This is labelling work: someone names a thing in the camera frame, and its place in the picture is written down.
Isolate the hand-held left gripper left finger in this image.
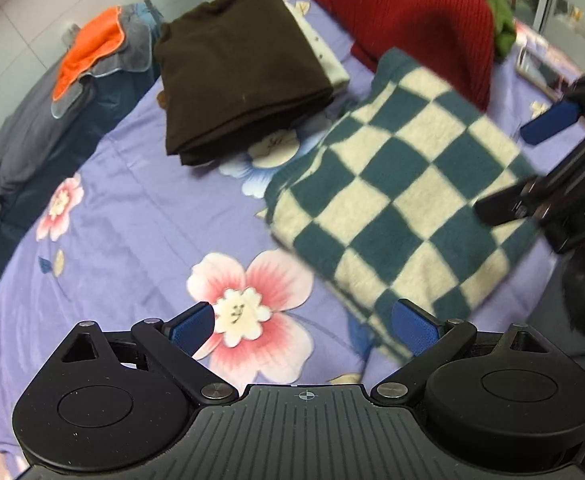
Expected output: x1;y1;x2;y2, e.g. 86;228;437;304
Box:
60;301;239;404

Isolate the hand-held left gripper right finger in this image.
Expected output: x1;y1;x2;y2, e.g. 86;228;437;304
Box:
370;299;549;404

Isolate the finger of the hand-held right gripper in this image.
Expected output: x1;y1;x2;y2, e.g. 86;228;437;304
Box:
474;172;572;228
520;66;585;145

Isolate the green cream checkered sweater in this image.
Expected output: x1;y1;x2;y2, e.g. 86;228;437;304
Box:
264;47;548;363

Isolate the purple floral bedsheet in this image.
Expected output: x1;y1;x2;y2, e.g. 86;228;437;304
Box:
0;0;585;466

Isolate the green garment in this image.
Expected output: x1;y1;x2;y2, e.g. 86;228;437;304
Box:
485;0;518;63

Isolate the red knitted sweater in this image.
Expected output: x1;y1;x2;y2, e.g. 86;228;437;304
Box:
292;0;496;111

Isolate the white dotted folded cloth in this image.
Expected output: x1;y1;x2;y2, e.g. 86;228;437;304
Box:
285;0;351;95

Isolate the grey blanket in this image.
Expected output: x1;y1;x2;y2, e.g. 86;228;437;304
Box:
0;62;98;266

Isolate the folded dark brown garment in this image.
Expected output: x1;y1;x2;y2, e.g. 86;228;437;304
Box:
153;0;334;167

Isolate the orange cloth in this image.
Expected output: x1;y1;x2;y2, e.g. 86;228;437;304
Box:
52;7;126;102

